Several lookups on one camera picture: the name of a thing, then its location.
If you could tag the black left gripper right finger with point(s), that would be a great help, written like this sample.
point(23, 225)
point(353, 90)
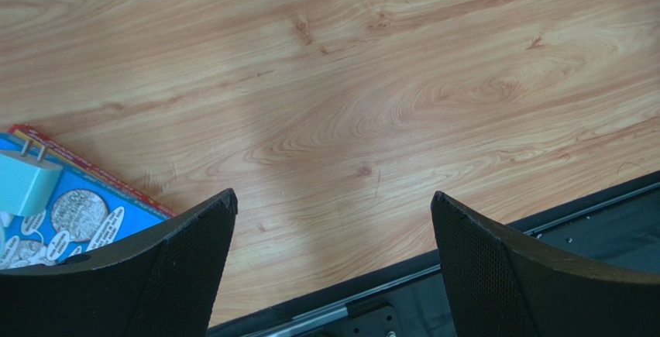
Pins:
point(502, 282)

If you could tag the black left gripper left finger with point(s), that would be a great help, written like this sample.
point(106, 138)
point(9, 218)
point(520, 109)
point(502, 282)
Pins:
point(162, 281)

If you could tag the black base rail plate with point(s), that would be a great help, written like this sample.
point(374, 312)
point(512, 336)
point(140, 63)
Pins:
point(617, 226)

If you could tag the light blue power adapter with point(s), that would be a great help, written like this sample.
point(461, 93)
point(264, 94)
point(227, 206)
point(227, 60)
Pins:
point(27, 180)

